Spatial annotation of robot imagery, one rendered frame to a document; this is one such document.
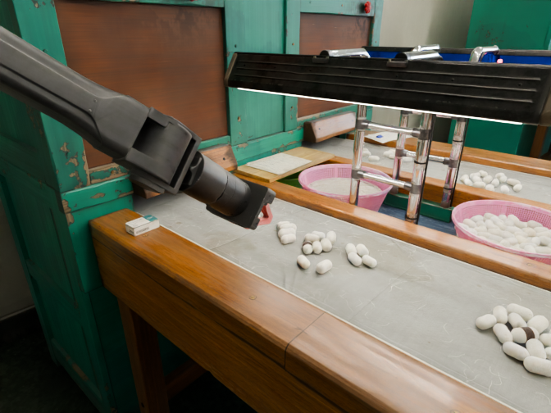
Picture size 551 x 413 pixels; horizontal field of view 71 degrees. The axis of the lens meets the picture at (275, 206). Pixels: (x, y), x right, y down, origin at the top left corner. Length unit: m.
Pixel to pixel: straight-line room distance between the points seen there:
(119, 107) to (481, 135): 3.22
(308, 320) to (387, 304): 0.15
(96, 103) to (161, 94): 0.59
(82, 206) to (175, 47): 0.44
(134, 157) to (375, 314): 0.43
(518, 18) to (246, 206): 3.00
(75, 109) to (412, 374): 0.49
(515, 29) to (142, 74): 2.82
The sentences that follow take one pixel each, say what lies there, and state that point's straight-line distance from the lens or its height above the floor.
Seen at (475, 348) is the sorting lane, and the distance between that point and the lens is 0.65.
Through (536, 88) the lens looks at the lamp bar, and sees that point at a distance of 0.62.
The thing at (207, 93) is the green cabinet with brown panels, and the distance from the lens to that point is 1.11.
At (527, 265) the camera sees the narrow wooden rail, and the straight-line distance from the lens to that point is 0.84.
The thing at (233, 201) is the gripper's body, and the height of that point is 0.93.
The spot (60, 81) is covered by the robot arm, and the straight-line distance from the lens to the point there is 0.44.
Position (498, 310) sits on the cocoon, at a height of 0.76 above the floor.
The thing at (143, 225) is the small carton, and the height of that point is 0.78.
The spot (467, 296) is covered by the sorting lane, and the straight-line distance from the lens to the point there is 0.75.
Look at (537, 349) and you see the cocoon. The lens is 0.66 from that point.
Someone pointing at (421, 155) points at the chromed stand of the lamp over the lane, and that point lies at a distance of 0.87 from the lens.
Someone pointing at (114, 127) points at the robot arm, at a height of 1.06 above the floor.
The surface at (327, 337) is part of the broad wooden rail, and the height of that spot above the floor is 0.76.
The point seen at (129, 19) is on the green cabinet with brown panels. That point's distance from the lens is 0.98.
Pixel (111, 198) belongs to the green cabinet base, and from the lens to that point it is 0.98.
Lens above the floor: 1.15
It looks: 24 degrees down
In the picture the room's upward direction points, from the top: straight up
